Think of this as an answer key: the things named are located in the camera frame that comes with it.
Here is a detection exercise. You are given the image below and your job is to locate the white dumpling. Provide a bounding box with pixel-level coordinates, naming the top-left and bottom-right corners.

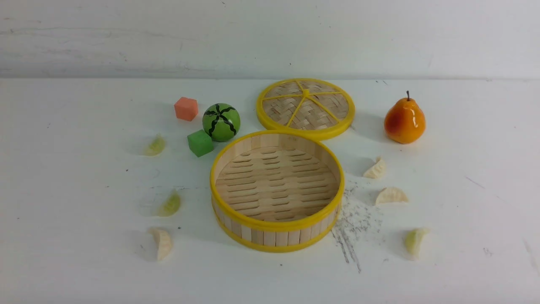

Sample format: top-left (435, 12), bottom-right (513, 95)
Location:
top-left (375, 187), bottom-right (409, 205)
top-left (148, 227), bottom-right (173, 261)
top-left (362, 156), bottom-right (386, 179)

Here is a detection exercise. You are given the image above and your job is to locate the yellow bamboo steamer tray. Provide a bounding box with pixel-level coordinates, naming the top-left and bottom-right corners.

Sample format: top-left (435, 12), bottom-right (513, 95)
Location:
top-left (209, 130), bottom-right (345, 253)

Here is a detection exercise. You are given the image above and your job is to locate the green foam cube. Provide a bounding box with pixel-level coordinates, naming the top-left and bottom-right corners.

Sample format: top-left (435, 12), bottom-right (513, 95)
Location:
top-left (187, 129), bottom-right (214, 157)

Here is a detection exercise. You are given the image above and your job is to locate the orange foam cube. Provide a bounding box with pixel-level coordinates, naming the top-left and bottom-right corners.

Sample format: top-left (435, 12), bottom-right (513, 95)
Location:
top-left (173, 97), bottom-right (198, 121)

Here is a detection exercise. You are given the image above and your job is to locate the green dumpling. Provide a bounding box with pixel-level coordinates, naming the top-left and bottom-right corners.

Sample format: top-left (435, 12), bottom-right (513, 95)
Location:
top-left (404, 228), bottom-right (430, 258)
top-left (143, 134), bottom-right (167, 157)
top-left (156, 189), bottom-right (181, 217)

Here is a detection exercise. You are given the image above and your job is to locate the green toy watermelon ball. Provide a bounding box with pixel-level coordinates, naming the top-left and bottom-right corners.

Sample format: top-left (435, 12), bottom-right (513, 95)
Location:
top-left (202, 103), bottom-right (241, 142)

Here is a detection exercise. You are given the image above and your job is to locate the orange toy pear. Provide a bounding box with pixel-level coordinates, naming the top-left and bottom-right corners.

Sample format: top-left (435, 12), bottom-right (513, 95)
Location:
top-left (384, 91), bottom-right (426, 144)

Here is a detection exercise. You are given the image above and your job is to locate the yellow bamboo steamer lid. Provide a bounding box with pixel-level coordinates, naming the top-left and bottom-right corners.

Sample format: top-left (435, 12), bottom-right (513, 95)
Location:
top-left (255, 78), bottom-right (356, 141)

